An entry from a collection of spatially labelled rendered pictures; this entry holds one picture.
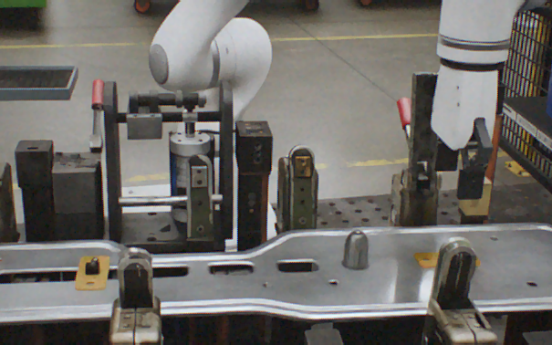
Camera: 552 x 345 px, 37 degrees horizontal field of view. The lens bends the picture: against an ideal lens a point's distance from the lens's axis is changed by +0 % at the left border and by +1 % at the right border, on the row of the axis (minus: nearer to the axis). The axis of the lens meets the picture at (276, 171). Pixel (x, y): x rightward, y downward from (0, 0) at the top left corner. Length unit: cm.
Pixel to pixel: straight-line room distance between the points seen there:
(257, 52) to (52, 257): 59
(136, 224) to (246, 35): 43
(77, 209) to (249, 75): 46
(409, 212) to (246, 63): 45
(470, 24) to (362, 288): 35
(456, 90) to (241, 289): 36
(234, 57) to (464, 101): 59
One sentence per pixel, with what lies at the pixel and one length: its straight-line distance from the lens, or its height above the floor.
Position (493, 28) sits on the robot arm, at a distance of 99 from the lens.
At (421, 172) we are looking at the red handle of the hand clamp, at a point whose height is 107.
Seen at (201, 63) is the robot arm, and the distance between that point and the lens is 143.
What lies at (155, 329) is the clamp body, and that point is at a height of 104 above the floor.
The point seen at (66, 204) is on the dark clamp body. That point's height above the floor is 103.
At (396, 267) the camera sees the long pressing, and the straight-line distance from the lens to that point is 110.
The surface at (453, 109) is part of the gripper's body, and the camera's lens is 101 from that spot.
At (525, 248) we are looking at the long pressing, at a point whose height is 100.
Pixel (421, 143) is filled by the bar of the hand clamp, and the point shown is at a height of 111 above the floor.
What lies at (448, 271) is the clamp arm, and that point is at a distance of 92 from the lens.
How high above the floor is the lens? 151
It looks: 22 degrees down
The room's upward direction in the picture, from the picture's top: 2 degrees clockwise
